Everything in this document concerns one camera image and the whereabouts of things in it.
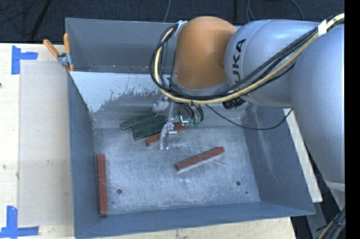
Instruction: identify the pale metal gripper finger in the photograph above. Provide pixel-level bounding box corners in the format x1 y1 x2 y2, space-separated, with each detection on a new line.
165 123 178 150
159 124 169 151

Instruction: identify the dark green flat block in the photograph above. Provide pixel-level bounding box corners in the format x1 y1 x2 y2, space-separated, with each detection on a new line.
119 111 157 131
131 115 167 133
132 121 168 141

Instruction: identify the red-brown flat block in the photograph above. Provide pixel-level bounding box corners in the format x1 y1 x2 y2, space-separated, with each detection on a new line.
144 123 188 148
96 153 109 216
174 146 226 172

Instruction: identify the grey metal bin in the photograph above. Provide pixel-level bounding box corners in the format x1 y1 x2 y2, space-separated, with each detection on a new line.
64 17 316 239

